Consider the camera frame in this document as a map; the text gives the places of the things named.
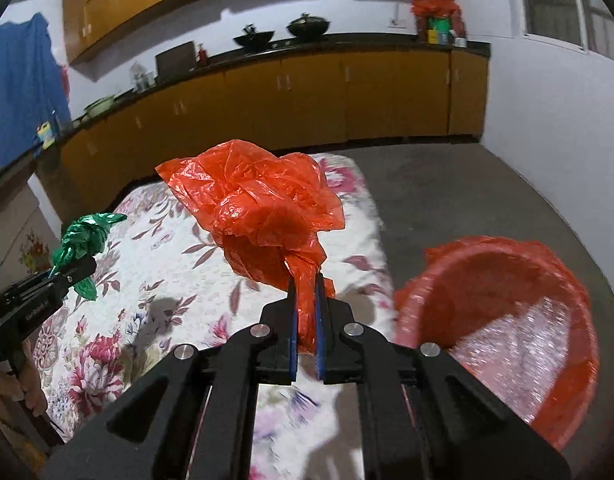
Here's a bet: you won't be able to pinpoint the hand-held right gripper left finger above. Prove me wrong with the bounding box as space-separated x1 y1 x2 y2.
42 277 299 480

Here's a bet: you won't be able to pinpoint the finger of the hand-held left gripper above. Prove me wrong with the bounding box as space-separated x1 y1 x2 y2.
46 256 97 294

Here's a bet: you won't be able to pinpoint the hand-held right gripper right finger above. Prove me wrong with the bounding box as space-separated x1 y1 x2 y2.
314 272 572 480

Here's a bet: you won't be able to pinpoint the shiny green foil wrapper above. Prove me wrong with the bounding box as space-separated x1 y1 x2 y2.
52 212 128 302

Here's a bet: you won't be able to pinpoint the large orange plastic bag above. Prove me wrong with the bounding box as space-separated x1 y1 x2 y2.
155 139 345 356

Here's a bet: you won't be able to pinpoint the red basket with orange liner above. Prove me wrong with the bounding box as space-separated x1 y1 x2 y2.
393 235 600 453

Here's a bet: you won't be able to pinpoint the bubble wrap sheet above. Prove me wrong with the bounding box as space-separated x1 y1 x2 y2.
449 295 570 423

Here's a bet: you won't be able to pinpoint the person's left hand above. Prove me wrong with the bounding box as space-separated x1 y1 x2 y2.
0 371 46 415

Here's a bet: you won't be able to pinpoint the white cabinet with flower sticker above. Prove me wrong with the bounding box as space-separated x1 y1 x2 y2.
0 160 64 288

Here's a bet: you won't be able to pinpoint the floral tablecloth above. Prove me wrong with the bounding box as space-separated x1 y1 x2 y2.
30 152 395 480

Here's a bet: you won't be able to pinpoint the green basin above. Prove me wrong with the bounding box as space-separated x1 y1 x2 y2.
83 96 117 118

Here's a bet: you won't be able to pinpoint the blue hanging cloth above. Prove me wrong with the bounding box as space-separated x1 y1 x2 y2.
0 12 73 168

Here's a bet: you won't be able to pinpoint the clear bag on jars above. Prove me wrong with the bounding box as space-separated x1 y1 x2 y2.
130 62 155 92

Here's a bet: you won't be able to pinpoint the yellow lower kitchen cabinets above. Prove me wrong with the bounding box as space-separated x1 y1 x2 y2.
34 40 490 221

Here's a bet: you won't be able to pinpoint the black wok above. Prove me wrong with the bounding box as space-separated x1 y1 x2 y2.
232 24 276 52

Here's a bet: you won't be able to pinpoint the black pot with lid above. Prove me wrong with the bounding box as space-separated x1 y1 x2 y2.
287 12 333 41

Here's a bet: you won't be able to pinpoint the green container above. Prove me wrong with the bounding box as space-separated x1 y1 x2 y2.
427 17 451 43

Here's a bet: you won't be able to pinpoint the orange bag with bottles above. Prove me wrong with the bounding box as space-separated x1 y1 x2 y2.
411 0 462 44

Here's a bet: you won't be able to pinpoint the window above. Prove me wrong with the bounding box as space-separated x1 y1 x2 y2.
517 0 614 68

